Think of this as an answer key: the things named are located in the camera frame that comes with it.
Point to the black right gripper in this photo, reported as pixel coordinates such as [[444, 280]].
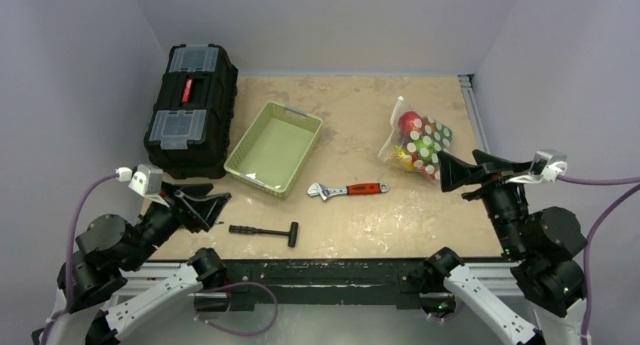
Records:
[[488, 180]]

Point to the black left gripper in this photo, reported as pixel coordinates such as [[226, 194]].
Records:
[[204, 208]]

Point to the clear zip top bag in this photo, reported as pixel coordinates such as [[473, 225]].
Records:
[[416, 152]]

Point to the red tomato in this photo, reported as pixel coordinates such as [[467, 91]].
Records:
[[410, 121]]

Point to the pale green perforated basket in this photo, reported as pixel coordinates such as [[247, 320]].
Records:
[[272, 152]]

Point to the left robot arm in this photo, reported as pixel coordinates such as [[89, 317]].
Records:
[[100, 256]]

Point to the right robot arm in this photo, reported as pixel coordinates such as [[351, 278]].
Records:
[[542, 245]]

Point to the black plastic toolbox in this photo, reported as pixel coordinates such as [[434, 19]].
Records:
[[188, 133]]

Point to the black hammer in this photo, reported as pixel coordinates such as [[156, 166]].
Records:
[[291, 234]]

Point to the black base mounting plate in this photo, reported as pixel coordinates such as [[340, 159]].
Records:
[[403, 283]]

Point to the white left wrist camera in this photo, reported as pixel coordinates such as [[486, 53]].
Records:
[[145, 180]]

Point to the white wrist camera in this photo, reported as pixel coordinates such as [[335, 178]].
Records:
[[145, 180], [546, 166]]

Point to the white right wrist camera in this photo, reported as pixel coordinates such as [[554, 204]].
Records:
[[546, 166]]

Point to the red handled adjustable wrench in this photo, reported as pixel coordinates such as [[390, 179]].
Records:
[[326, 192]]

